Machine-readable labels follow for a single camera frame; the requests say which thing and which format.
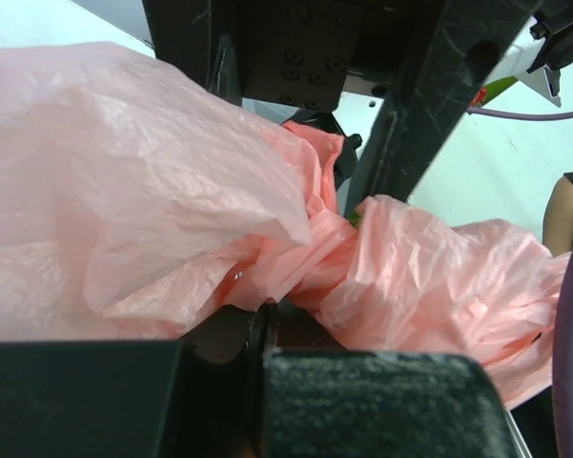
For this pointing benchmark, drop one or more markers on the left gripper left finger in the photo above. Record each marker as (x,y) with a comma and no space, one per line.
(189,397)

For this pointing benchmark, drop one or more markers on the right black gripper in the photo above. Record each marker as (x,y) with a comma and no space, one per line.
(304,54)

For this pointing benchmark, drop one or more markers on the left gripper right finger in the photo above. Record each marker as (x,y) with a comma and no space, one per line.
(320,399)

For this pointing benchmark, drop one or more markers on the pink plastic bag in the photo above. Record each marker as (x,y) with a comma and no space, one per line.
(133,205)

